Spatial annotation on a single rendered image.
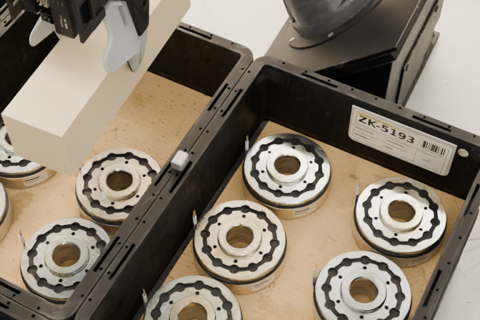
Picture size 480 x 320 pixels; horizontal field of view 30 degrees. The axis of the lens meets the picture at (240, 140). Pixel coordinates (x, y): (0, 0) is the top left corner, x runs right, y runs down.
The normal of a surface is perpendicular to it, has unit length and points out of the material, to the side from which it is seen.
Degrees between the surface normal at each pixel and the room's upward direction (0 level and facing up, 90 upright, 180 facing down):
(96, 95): 90
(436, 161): 90
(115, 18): 77
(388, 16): 43
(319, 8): 64
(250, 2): 0
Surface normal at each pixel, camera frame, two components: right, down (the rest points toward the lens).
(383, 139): -0.47, 0.71
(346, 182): 0.00, -0.61
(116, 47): 0.88, 0.18
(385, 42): -0.62, -0.68
